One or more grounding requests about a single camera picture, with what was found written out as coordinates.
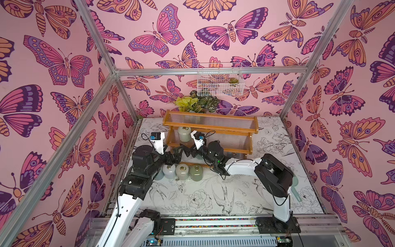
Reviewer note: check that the white wire basket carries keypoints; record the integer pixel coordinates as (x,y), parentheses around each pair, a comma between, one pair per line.
(214,82)

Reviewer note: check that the green plastic dustpan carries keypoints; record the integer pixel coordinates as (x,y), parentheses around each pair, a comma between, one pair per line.
(294,189)

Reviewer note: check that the green canister shelf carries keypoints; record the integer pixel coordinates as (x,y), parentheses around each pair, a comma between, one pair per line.
(196,173)

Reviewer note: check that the wooden tiered shelf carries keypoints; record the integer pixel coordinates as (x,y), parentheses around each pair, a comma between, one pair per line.
(233,132)

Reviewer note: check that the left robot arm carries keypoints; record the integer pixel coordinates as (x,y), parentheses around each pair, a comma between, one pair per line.
(146,165)

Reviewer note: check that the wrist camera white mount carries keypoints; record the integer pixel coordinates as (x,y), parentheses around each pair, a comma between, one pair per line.
(157,140)
(198,138)

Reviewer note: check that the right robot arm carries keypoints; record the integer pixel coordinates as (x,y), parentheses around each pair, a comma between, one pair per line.
(275,177)

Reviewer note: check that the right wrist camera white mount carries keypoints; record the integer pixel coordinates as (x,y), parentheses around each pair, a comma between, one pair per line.
(198,138)

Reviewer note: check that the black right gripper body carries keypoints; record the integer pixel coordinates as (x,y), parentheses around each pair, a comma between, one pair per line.
(200,151)

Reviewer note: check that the large light blue canister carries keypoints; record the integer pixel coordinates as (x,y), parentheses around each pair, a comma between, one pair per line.
(159,176)

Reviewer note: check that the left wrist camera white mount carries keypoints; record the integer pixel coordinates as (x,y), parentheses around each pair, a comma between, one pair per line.
(157,140)

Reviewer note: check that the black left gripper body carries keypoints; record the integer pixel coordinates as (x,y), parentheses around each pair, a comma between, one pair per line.
(166,160)

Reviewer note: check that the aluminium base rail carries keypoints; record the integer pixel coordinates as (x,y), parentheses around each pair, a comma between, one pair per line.
(249,231)

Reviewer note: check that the cream canister shelf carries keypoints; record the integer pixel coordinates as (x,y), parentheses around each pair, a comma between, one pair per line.
(182,171)

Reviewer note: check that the green leafy plant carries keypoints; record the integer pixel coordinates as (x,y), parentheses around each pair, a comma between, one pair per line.
(197,104)

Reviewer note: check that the white canister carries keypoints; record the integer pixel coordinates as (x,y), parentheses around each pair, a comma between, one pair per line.
(184,134)
(169,171)

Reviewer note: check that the small succulent in basket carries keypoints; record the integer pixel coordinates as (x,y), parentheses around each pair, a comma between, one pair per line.
(233,80)

